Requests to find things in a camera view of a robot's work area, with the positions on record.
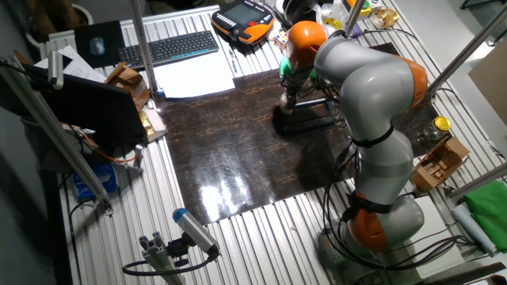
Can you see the grey computer mouse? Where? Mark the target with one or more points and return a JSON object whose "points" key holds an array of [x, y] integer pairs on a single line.
{"points": [[97, 46]]}

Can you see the loose white paper pile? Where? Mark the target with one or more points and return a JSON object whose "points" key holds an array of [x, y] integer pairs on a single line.
{"points": [[79, 67]]}

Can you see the plain silver depth camera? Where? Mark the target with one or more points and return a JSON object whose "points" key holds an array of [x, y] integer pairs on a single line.
{"points": [[55, 69]]}

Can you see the dark marble pattern mat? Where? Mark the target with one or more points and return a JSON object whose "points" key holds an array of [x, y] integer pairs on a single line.
{"points": [[222, 158]]}

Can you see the long slanted aluminium frame bar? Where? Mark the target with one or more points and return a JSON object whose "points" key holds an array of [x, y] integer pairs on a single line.
{"points": [[51, 130]]}

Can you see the brown cardboard panel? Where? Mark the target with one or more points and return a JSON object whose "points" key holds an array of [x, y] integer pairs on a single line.
{"points": [[491, 83]]}

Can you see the large white paper sheet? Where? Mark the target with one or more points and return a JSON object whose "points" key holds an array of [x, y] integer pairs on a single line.
{"points": [[194, 77]]}

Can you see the black laptop screen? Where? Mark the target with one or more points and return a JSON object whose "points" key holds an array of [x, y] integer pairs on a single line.
{"points": [[95, 107]]}

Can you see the white flat board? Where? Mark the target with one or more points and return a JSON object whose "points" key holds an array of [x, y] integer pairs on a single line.
{"points": [[439, 237]]}

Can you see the short aluminium profile stub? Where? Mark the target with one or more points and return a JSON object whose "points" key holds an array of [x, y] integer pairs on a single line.
{"points": [[156, 253]]}

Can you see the Rubik's cube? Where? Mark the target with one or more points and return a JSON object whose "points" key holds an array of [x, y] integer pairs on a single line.
{"points": [[281, 39]]}

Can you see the blue tissue pack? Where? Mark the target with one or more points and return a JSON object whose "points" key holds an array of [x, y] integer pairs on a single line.
{"points": [[95, 180]]}

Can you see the green cloth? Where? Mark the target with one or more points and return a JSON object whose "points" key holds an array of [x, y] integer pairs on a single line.
{"points": [[489, 210]]}

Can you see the green printed camera mount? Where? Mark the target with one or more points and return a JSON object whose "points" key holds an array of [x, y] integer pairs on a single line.
{"points": [[284, 68]]}

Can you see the slim metal stand post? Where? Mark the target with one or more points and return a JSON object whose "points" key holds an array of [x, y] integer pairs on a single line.
{"points": [[354, 14]]}

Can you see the orange black teach pendant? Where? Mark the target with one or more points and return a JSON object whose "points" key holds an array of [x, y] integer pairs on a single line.
{"points": [[241, 16]]}

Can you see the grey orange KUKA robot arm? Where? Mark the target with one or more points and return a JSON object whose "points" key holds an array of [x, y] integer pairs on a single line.
{"points": [[376, 95]]}

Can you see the cardboard box with inserts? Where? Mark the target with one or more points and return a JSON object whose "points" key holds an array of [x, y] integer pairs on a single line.
{"points": [[439, 166]]}

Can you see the white soft rounded toy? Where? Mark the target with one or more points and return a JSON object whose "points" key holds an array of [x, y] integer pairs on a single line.
{"points": [[273, 35]]}

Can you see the yellow green button box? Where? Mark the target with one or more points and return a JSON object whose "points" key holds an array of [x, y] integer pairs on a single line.
{"points": [[364, 8]]}

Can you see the black mouse pad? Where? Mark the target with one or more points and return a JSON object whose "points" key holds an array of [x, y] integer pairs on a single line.
{"points": [[113, 39]]}

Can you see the black round spool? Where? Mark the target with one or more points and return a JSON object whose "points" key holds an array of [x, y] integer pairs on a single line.
{"points": [[297, 10]]}

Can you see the pale rolled sheet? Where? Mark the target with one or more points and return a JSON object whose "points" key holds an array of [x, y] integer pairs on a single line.
{"points": [[473, 227]]}

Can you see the gold foil box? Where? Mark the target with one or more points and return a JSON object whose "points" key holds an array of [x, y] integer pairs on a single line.
{"points": [[152, 124]]}

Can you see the tall aluminium frame post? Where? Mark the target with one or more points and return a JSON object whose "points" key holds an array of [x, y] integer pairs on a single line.
{"points": [[143, 47]]}

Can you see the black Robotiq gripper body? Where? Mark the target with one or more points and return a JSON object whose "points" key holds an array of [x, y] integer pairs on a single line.
{"points": [[291, 88]]}

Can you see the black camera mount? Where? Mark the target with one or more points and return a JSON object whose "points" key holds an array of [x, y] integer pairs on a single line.
{"points": [[178, 249]]}

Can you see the clear plastic bag yellow contents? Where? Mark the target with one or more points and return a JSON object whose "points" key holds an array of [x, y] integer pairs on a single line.
{"points": [[330, 17]]}

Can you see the black computer keyboard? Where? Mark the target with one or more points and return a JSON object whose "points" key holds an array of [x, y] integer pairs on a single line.
{"points": [[170, 48]]}

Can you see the small open brown cardboard box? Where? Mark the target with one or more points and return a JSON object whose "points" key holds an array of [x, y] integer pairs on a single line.
{"points": [[128, 81]]}

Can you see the black metal C-clamp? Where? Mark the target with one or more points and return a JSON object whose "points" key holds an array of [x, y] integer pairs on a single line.
{"points": [[309, 123]]}

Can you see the glass jar with yellow lid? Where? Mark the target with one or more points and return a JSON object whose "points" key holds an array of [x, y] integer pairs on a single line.
{"points": [[441, 123]]}

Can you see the diagonal aluminium frame bar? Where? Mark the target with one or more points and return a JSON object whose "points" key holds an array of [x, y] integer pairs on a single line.
{"points": [[467, 49]]}

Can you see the silver camera with blue cap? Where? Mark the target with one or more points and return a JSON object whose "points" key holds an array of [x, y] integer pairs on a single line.
{"points": [[194, 229]]}

